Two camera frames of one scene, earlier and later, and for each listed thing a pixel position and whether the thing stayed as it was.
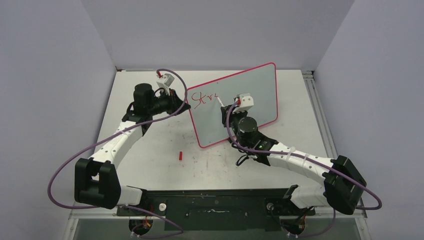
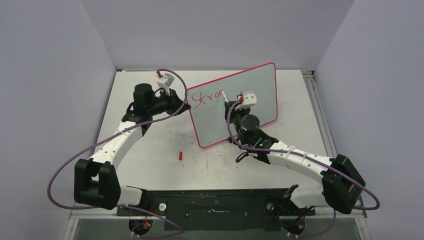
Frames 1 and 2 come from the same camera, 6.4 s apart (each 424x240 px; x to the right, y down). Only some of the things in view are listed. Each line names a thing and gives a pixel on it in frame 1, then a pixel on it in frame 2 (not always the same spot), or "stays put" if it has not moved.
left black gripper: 174,102 stays put
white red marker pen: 222,104 -> 223,93
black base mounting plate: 217,209 stays put
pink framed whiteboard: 260,82 stays put
